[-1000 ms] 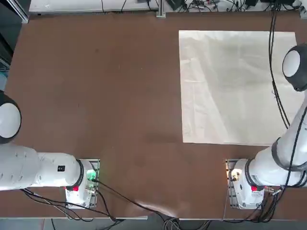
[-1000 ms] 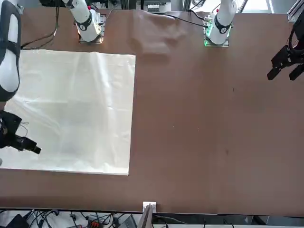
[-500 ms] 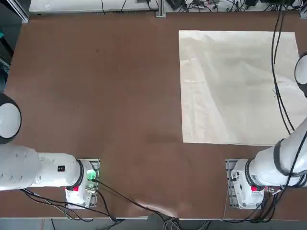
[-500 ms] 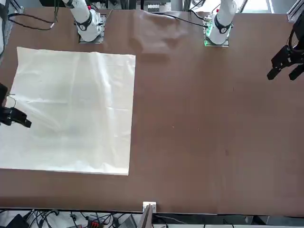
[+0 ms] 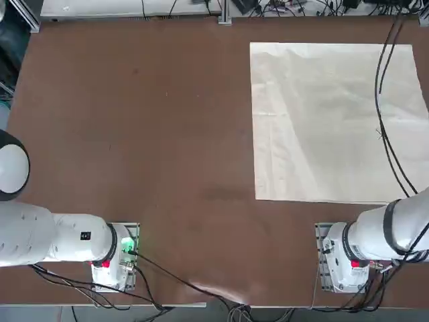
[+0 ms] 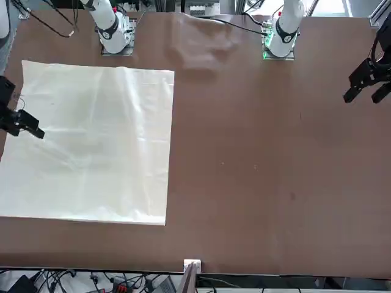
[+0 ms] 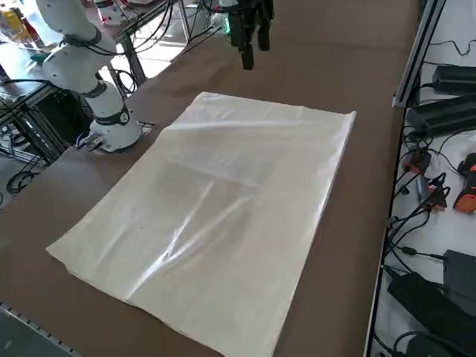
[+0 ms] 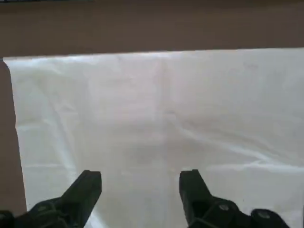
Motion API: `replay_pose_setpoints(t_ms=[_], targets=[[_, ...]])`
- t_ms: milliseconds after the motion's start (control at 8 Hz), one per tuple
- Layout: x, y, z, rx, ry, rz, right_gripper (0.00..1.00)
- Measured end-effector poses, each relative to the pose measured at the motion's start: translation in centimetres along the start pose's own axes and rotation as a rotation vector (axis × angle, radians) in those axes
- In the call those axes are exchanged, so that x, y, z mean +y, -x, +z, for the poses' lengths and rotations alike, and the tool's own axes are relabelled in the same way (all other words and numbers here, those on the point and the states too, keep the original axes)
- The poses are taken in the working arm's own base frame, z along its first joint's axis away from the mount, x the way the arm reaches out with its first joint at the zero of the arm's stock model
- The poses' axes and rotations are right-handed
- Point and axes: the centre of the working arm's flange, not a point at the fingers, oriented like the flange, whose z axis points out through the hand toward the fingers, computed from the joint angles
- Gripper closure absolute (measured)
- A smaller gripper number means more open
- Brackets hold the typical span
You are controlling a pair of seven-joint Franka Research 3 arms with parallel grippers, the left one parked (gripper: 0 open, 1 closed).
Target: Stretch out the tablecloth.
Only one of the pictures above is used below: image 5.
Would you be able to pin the short aluminium profile stub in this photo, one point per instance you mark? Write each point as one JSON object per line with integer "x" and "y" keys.
{"x": 424, "y": 18}

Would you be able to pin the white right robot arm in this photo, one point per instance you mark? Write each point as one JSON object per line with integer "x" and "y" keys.
{"x": 372, "y": 228}

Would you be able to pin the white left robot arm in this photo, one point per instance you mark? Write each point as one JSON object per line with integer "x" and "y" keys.
{"x": 50, "y": 241}

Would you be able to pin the large black power adapter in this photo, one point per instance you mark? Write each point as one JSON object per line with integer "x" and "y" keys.
{"x": 385, "y": 1}

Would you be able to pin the slanted aluminium profile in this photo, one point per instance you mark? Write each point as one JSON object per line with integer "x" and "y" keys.
{"x": 28, "y": 18}

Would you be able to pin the cream plastic tablecloth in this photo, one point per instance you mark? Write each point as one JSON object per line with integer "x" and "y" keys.
{"x": 318, "y": 134}

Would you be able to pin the aluminium profile post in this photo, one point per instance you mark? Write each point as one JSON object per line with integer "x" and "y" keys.
{"x": 225, "y": 15}

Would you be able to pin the black flat adapter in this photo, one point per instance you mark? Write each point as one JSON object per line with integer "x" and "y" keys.
{"x": 352, "y": 3}

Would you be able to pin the dark metal frame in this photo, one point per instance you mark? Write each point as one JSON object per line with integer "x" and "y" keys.
{"x": 8, "y": 67}

